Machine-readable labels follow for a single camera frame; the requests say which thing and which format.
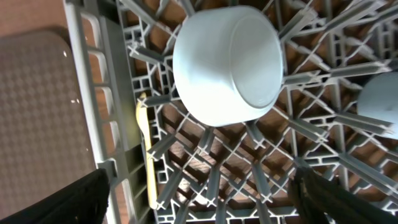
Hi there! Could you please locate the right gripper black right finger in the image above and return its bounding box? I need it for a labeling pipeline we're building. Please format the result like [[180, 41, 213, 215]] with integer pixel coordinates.
[[288, 167, 397, 224]]

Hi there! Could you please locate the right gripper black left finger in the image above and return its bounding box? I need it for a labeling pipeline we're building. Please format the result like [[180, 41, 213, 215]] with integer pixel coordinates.
[[1, 168, 110, 224]]

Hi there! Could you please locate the yellow plastic spoon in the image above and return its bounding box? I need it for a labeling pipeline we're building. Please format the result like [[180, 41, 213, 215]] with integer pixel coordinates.
[[136, 92, 158, 210]]

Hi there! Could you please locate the light blue cup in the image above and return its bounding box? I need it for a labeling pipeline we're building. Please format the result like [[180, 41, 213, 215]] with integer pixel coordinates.
[[357, 72, 397, 139]]

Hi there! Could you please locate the light blue rice bowl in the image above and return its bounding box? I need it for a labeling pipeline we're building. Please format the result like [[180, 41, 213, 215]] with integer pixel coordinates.
[[172, 6, 284, 127]]

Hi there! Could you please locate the grey dishwasher rack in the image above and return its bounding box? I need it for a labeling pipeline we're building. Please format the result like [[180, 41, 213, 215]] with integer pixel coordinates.
[[64, 0, 397, 223]]

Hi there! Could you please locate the brown serving tray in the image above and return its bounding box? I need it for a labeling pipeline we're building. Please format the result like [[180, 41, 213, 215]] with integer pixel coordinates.
[[1, 30, 95, 217]]

